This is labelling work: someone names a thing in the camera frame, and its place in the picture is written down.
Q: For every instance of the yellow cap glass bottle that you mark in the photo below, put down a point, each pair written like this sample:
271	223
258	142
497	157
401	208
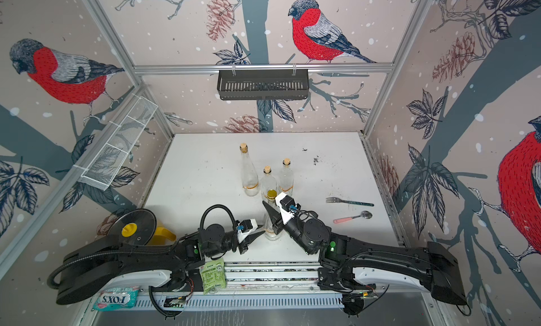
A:
269	203

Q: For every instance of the green snack packet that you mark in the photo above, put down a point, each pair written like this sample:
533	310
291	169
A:
212	275

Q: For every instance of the small corked glass bottle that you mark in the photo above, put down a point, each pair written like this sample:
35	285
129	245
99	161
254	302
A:
268	185

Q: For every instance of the black hanging metal basket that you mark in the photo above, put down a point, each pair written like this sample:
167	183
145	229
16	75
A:
287	84

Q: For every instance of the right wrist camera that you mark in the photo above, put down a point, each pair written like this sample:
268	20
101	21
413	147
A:
287	210

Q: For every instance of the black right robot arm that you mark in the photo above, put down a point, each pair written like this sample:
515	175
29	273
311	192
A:
435	268

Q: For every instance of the pink handled spoon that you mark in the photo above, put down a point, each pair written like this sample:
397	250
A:
363	215

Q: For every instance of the Fox's candy bag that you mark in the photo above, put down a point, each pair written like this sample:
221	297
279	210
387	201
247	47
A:
117	298

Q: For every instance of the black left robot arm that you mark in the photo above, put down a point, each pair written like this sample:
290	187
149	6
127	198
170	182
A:
86	271

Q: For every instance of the tall corked glass bottle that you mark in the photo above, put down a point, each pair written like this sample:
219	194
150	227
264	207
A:
249	177

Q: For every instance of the green handled fork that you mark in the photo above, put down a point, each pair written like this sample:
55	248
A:
344	201

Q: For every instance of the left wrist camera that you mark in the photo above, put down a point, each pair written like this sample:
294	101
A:
245	229

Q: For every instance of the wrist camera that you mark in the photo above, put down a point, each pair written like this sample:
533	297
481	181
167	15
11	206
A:
245	229
287	210

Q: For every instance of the white wire mesh basket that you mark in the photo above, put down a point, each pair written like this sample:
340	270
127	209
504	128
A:
106	169

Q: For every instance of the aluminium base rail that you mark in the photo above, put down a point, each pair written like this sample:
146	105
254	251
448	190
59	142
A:
249	286

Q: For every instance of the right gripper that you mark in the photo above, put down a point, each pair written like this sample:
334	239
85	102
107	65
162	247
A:
276	217

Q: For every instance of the small corked labelled bottle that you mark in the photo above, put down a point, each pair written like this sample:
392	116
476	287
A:
286	178

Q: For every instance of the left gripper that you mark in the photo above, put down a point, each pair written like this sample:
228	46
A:
244	245

